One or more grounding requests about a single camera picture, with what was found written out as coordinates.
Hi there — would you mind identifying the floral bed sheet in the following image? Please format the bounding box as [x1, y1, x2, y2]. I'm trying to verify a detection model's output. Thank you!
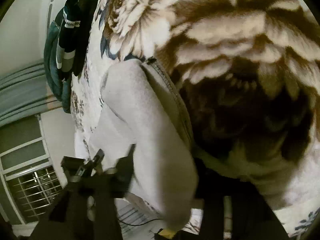
[71, 0, 319, 237]

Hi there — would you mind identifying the black striped garment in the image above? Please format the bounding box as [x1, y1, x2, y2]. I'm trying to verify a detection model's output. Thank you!
[56, 0, 98, 80]

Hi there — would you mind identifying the dark green folded blanket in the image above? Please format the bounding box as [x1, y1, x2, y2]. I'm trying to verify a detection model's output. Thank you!
[43, 9, 72, 114]

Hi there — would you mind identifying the grey-green striped curtain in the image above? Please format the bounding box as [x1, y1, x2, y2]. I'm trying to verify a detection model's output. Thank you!
[0, 61, 62, 126]

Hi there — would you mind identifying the window with metal grille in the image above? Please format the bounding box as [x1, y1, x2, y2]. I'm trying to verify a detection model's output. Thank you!
[1, 115, 62, 225]

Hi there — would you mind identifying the white printed shirt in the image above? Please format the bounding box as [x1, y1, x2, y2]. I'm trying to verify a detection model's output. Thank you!
[89, 59, 197, 230]

